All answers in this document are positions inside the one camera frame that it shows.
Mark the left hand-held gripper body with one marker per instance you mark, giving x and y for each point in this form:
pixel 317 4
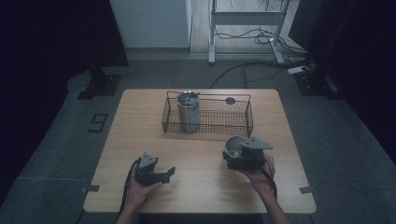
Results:
pixel 146 171

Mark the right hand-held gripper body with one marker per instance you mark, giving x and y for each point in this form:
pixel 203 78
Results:
pixel 252 154

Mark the steel cup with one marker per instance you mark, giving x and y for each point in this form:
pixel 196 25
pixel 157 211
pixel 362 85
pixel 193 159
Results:
pixel 234 146

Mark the person's left hand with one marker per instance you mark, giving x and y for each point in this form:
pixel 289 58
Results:
pixel 138 191

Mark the person's right hand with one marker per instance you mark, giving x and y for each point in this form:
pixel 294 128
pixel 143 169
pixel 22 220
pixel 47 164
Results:
pixel 260 179

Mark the dark round basket tag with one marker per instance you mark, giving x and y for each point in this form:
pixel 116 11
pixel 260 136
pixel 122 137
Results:
pixel 230 100

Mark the grey tape piece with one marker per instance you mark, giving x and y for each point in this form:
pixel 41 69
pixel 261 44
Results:
pixel 90 188
pixel 305 189

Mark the steel tumbler with lid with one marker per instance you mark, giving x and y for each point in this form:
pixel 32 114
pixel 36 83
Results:
pixel 188 112

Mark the black stand base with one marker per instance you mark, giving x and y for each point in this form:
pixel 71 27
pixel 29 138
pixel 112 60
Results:
pixel 314 84
pixel 101 85

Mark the white power strip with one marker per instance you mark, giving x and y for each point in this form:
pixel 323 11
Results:
pixel 298 70

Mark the white cabinet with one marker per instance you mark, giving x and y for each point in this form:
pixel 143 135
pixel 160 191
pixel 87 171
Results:
pixel 152 23

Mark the dark curtain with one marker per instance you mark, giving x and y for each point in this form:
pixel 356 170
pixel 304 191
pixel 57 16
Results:
pixel 46 46
pixel 358 46

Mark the white metal desk frame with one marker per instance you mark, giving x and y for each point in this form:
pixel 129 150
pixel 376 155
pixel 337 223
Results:
pixel 246 18

